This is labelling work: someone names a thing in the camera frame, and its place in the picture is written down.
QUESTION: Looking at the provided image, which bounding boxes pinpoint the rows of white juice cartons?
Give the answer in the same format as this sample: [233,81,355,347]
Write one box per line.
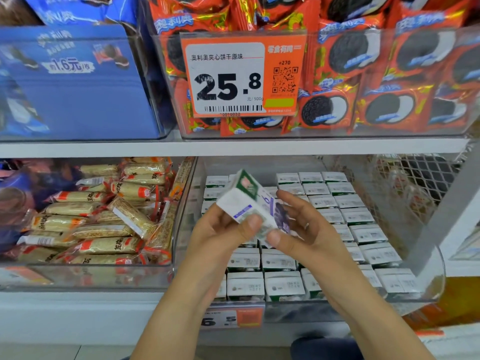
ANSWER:
[198,170,427,303]

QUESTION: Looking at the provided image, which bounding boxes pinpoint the person's left hand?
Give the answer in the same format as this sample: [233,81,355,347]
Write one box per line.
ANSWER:
[180,203,265,293]

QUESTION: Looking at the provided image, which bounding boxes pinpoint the clear plastic display bin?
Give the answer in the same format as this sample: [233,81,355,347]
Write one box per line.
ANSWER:
[0,156,196,291]
[172,155,447,323]

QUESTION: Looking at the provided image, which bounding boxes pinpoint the blue cardboard display box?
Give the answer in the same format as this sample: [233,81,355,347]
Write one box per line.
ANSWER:
[0,24,175,141]

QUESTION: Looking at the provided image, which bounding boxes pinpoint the person's left forearm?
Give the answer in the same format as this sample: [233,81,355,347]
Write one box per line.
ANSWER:
[129,281,230,360]

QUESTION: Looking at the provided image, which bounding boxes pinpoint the stack of red cookie packets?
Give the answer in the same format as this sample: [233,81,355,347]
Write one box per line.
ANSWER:
[148,0,480,138]

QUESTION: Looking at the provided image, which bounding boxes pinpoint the faded orange price tag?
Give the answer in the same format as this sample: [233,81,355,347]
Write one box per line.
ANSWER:
[0,265,55,287]

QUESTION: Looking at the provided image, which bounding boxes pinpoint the person's right hand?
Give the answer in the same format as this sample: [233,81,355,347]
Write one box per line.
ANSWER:
[264,189,372,297]

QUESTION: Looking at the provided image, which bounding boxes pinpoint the large white orange price tag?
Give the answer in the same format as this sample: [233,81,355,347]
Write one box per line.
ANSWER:
[180,31,308,119]

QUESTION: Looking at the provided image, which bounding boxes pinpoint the person's blue jeans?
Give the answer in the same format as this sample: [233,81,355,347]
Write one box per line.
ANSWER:
[288,337,369,360]

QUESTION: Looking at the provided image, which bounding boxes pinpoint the yellow orange snack packet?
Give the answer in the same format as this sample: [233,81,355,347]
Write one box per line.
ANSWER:
[405,277,480,331]

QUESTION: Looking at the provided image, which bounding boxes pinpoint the pile of blue snack packets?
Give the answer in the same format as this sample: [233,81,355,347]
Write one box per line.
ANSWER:
[0,159,80,252]

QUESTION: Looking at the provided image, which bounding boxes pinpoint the small orange price tag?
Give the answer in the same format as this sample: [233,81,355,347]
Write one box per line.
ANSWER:
[201,305,267,330]

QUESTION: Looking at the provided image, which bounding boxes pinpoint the pile of yellow wafer bars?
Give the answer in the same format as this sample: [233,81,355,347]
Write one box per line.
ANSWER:
[13,156,195,267]

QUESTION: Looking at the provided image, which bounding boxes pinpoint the white wire mesh divider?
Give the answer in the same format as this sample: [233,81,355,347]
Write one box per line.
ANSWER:
[373,152,470,222]

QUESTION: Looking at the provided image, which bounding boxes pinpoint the blueberry juice carton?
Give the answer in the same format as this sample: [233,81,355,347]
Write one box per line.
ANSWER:
[216,169,294,242]

